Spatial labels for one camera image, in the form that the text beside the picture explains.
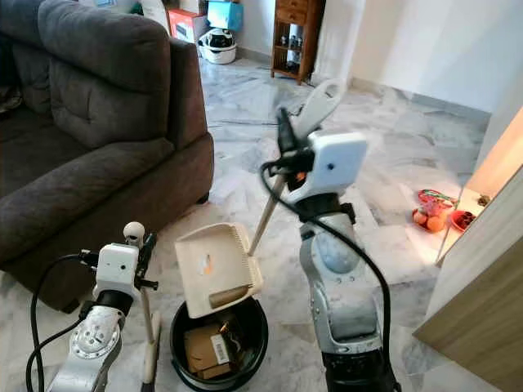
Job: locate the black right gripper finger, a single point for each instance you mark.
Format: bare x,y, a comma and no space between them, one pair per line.
287,132

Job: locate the pink broom with purple bristles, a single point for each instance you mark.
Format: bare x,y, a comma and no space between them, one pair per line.
134,232

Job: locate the brown cardboard tube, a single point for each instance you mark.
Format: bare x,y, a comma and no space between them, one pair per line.
229,297

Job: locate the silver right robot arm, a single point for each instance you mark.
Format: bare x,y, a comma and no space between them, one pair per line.
339,286

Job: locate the cardboard box with barcode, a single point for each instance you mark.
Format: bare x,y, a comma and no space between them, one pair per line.
203,347

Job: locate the dark grey fabric sofa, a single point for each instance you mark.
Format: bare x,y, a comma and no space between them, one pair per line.
98,163

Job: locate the white round cooker appliance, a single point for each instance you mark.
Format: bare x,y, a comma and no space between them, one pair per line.
218,47

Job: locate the brown wooden shelf cabinet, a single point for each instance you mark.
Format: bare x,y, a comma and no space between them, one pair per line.
290,10

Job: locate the black round trash bin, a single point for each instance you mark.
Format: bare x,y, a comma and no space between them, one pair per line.
253,343

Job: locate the blue box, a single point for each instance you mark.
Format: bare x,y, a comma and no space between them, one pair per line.
225,15

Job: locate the plastic bag of oranges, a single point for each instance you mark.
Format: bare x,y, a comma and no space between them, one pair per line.
433,219

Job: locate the red cardboard box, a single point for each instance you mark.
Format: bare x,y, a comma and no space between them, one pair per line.
184,24

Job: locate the red bowl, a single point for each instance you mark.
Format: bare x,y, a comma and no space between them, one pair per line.
462,220

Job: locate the light wooden cabinet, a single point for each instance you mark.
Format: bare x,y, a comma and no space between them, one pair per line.
474,327

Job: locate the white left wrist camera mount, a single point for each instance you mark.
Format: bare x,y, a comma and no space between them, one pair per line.
116,265

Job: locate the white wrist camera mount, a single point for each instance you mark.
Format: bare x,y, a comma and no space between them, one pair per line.
331,163
116,265

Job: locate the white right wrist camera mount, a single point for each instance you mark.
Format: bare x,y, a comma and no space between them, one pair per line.
331,163

